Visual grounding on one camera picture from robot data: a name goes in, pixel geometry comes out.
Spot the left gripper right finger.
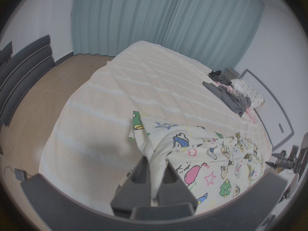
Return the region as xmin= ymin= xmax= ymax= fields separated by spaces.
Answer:
xmin=158 ymin=158 xmax=198 ymax=212

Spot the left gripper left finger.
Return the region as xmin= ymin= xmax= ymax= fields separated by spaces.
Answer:
xmin=111 ymin=156 xmax=151 ymax=218

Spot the white printed pyjama top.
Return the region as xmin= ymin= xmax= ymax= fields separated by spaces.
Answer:
xmin=128 ymin=111 xmax=266 ymax=205

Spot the bed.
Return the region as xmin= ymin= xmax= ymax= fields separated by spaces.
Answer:
xmin=38 ymin=40 xmax=295 ymax=216

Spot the pink garment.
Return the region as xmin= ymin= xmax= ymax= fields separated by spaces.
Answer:
xmin=215 ymin=81 xmax=256 ymax=123

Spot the white printed pillow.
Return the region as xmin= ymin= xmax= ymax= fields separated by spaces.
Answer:
xmin=231 ymin=79 xmax=266 ymax=108

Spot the dark grey garment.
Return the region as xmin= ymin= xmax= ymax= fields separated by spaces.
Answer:
xmin=203 ymin=81 xmax=252 ymax=118

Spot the grey bedside table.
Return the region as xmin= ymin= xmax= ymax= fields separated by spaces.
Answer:
xmin=225 ymin=67 xmax=240 ymax=79

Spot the black garment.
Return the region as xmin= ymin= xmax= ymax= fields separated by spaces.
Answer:
xmin=208 ymin=70 xmax=232 ymax=85

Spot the black power adapter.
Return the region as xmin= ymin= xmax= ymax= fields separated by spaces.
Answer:
xmin=14 ymin=169 xmax=27 ymax=182

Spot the blue-green curtain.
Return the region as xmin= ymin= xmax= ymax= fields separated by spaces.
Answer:
xmin=71 ymin=0 xmax=189 ymax=57
xmin=160 ymin=0 xmax=265 ymax=73

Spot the dark grey chest of drawers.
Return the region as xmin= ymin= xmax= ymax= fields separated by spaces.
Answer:
xmin=0 ymin=35 xmax=55 ymax=127

